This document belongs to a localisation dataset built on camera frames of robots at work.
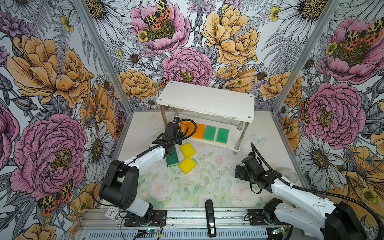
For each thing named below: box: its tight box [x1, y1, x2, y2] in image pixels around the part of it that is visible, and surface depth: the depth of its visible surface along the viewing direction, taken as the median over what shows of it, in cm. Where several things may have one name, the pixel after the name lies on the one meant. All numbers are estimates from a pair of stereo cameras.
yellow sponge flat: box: [178, 156, 197, 175], surface depth 94 cm
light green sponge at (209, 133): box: [203, 125, 217, 141], surface depth 100 cm
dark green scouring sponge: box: [166, 146, 179, 168], surface depth 93 cm
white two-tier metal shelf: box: [157, 80, 255, 152], surface depth 84 cm
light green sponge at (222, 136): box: [216, 127, 230, 145], surface depth 99 cm
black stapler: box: [205, 199, 217, 238], surface depth 72 cm
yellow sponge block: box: [180, 142, 196, 158], surface depth 100 cm
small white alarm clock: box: [104, 206, 121, 221], surface depth 75 cm
